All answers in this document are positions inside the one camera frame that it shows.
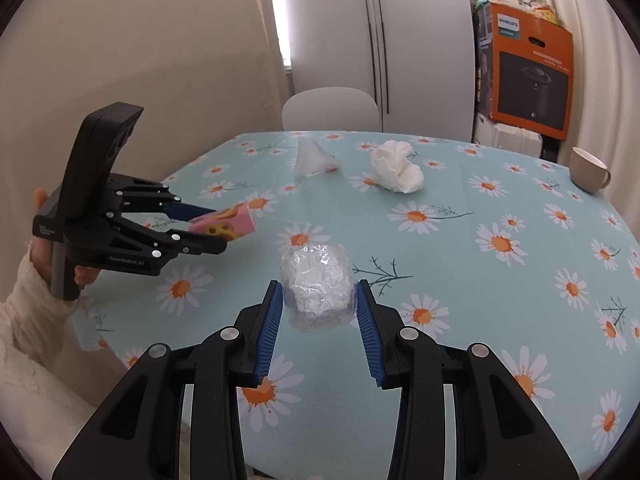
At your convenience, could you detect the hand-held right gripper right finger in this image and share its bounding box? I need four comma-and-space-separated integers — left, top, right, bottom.
353, 279, 581, 480

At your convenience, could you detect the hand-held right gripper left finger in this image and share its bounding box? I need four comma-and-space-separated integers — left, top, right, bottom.
52, 280, 284, 480

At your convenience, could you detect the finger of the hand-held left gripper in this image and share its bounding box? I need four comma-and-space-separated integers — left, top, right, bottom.
107, 174, 218, 223
106, 212, 229, 262

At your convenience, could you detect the pink printed wrapper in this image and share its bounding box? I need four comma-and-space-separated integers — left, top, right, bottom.
189, 204, 257, 242

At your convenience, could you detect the clear plastic wrap ball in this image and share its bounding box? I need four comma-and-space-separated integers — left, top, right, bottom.
280, 242, 353, 333

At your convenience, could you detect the white tissue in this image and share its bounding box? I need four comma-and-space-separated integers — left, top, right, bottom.
370, 140, 425, 195

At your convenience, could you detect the person's left forearm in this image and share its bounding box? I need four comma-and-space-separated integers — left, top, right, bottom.
0, 260, 126, 480

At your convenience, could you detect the person's left hand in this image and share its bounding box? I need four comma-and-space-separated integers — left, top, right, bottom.
29, 188, 100, 291

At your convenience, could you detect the floral light blue tablecloth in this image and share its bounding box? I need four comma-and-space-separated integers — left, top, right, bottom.
72, 130, 640, 480

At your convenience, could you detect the clear plastic bag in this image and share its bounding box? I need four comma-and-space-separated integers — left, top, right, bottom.
295, 139, 343, 178

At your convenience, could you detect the white chair back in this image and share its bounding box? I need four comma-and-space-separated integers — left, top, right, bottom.
281, 87, 380, 133

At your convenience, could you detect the bright window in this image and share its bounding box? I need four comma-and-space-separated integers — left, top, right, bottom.
267, 0, 292, 68

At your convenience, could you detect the white ribbed package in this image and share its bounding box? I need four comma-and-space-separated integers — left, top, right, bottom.
474, 112, 545, 157

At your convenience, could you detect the beige cup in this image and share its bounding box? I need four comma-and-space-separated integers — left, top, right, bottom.
570, 146, 612, 194

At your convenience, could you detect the dark cardboard box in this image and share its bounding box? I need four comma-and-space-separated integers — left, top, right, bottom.
472, 2, 497, 121

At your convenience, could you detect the orange cardboard appliance box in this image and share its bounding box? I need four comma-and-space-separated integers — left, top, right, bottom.
487, 2, 574, 142

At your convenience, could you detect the white wardrobe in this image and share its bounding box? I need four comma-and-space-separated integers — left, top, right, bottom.
290, 0, 476, 133

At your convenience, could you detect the cream curtain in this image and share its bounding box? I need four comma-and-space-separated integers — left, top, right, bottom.
530, 0, 640, 241

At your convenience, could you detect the black wardrobe handle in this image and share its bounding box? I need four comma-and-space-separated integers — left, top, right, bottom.
361, 0, 382, 106
374, 0, 392, 115

